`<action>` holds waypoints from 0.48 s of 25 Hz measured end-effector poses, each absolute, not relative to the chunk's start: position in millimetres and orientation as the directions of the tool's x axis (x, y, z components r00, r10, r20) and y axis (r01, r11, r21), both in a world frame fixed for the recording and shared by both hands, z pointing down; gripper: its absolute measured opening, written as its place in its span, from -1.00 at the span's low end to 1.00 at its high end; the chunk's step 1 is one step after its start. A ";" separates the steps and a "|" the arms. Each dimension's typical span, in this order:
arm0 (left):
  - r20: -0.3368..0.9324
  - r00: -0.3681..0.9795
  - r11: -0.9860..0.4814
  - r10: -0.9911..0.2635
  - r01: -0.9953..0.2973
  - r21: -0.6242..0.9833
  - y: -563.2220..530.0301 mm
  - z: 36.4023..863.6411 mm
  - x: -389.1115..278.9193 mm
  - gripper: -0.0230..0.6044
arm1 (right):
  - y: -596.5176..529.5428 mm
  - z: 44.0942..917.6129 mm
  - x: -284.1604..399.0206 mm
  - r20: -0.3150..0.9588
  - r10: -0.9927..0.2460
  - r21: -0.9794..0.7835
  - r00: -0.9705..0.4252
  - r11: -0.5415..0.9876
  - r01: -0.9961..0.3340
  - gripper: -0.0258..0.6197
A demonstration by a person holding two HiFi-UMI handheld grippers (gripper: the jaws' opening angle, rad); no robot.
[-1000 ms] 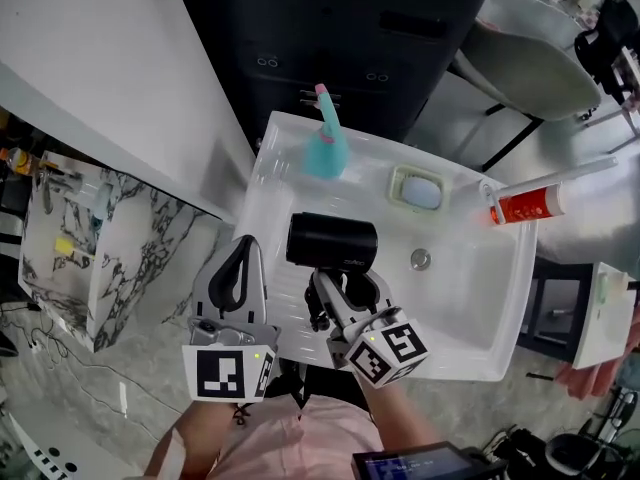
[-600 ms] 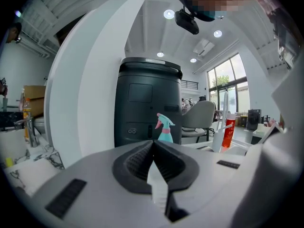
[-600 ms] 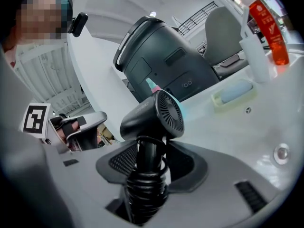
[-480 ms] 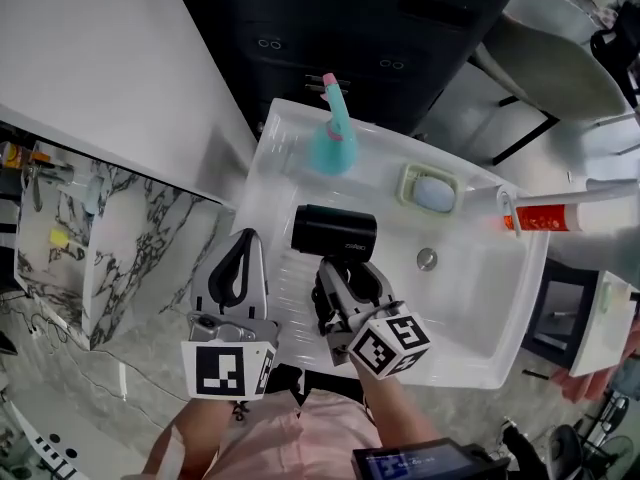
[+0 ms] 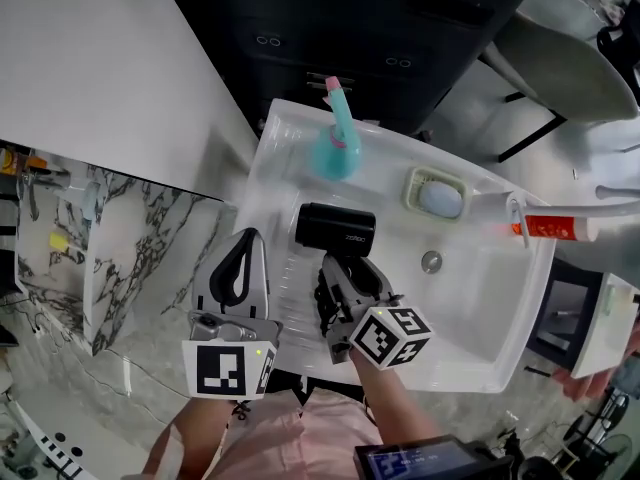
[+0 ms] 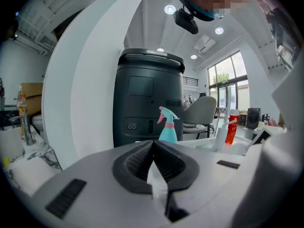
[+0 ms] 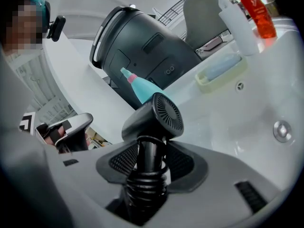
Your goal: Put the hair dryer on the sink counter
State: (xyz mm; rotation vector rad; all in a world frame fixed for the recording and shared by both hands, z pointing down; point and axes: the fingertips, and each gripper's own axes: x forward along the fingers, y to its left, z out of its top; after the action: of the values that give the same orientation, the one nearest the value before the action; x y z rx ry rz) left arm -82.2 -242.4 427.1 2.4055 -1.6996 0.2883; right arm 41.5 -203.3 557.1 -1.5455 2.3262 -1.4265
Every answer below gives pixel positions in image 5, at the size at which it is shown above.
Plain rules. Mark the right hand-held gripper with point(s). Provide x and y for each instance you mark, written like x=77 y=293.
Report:
x=390 y=338

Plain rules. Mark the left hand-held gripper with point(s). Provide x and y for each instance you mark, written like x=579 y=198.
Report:
x=220 y=368

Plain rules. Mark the black hair dryer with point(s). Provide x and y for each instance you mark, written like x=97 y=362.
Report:
x=330 y=225

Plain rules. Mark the white rectangular sink basin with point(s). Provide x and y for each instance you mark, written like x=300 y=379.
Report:
x=475 y=308

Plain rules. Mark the person's right forearm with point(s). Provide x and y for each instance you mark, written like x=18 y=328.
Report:
x=395 y=403

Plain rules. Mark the person's left forearm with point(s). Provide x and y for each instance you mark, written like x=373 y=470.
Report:
x=200 y=438

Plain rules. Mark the metal drain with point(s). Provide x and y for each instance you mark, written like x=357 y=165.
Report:
x=432 y=262

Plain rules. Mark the pale green soap dish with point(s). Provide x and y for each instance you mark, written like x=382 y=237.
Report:
x=410 y=188

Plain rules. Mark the pale blue soap bar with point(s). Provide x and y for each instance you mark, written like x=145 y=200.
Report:
x=440 y=199

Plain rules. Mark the teal spray bottle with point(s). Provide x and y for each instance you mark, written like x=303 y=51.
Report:
x=337 y=153

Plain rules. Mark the person's pink garment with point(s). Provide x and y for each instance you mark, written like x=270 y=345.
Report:
x=300 y=443

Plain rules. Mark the yellow ball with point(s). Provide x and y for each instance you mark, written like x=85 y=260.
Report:
x=59 y=241

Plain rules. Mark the black tablet device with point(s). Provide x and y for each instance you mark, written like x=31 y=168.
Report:
x=425 y=463

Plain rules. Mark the orange-red bottle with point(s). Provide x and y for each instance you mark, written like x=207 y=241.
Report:
x=555 y=228

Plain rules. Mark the chrome faucet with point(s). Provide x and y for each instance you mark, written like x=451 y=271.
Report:
x=47 y=180

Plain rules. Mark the white gooseneck faucet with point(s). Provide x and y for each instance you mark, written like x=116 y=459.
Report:
x=575 y=210

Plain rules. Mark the white slotted panel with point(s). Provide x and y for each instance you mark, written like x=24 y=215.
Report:
x=35 y=438

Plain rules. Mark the orange drink bottle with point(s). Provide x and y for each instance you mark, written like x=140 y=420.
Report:
x=15 y=162

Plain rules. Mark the small white sink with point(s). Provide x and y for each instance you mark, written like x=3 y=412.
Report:
x=605 y=328

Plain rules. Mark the large black cabinet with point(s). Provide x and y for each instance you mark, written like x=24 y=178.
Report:
x=350 y=28

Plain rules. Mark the grey shell chair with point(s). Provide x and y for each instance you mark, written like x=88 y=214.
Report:
x=560 y=68

